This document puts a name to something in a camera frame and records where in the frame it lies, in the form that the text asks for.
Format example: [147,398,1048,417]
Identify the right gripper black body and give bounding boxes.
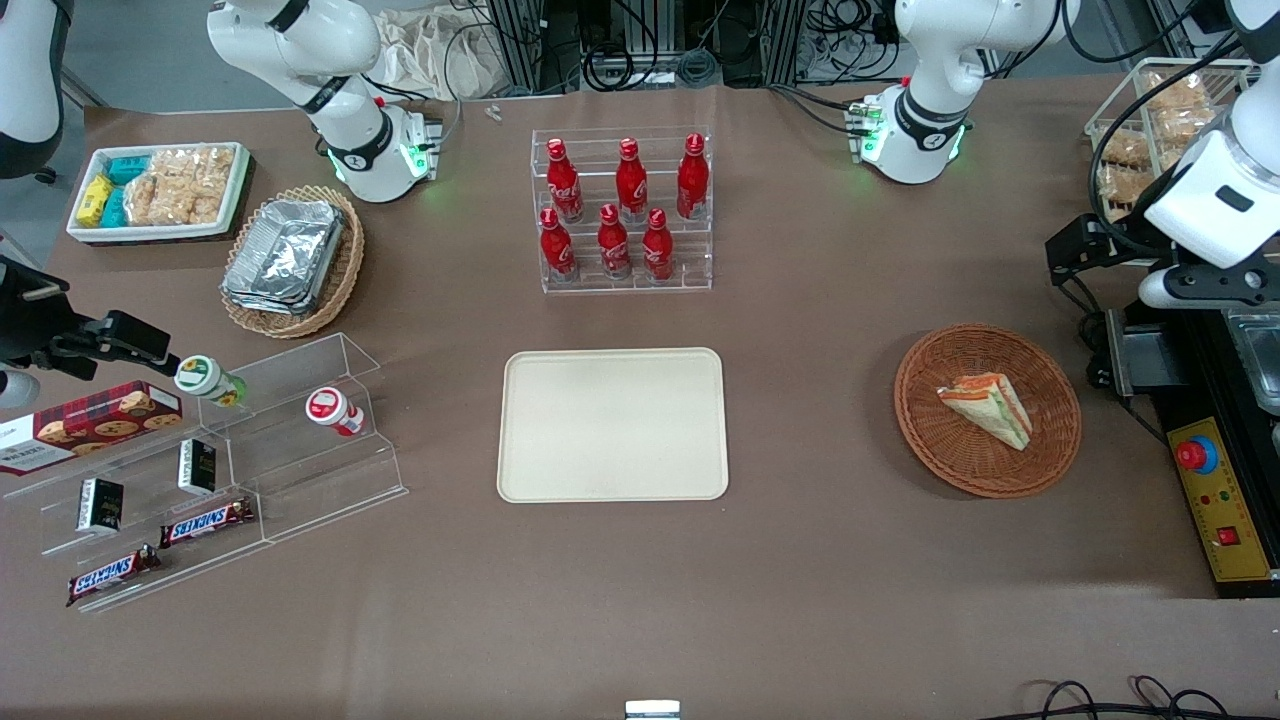
[0,256,77,367]

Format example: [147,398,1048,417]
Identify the triangle sandwich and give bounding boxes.
[936,373,1034,452]

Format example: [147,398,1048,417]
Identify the white rectangular snack tray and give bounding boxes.
[66,142,252,245]

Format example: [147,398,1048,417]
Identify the tan oval wicker basket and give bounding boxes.
[220,185,366,340]

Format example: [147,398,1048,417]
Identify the brown round wicker basket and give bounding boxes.
[894,323,1083,499]

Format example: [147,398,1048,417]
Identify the cream plastic serving tray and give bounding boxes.
[497,347,730,503]

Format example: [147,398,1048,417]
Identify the clear rice cracker pack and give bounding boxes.
[150,147,237,225]
[1099,130,1153,171]
[124,172,193,227]
[1144,70,1217,143]
[1096,166,1151,222]

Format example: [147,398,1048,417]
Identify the red tartan cookie box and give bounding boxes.
[0,381,185,478]

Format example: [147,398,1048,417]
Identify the green cap yogurt bottle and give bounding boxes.
[174,355,247,409]

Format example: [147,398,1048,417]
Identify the steel rectangular container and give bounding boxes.
[1224,308,1280,417]

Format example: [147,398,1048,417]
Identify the yellow snack packet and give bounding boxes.
[77,175,115,228]

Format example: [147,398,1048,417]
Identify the small black chocolate box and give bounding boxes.
[177,438,219,498]
[76,478,126,535]

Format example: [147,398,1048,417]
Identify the stacked aluminium foil trays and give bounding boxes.
[224,199,347,317]

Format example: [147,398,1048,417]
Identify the clear acrylic stepped shelf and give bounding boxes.
[196,332,410,548]
[0,395,269,614]

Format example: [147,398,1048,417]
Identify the brown Snickers bar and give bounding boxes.
[159,497,257,550]
[66,544,164,609]

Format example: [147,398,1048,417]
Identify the red cap yogurt bottle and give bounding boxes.
[305,387,367,439]

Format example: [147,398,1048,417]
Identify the black control box yellow panel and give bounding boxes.
[1104,300,1280,600]

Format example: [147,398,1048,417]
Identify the clear acrylic bottle rack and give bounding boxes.
[530,127,714,295]

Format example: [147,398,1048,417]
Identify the red cola bottle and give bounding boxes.
[545,137,585,224]
[597,204,634,281]
[641,208,676,283]
[614,137,649,224]
[539,208,579,284]
[676,133,711,222]

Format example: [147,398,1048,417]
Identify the beige crumpled bag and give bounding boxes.
[372,8,506,102]

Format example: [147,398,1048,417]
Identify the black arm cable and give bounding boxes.
[1058,0,1249,263]

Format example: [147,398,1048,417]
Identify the white wire basket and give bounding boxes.
[1084,57,1264,227]

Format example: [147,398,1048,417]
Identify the black base cable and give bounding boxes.
[765,82,867,137]

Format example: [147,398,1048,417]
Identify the black floor cables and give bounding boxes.
[1000,675,1280,720]

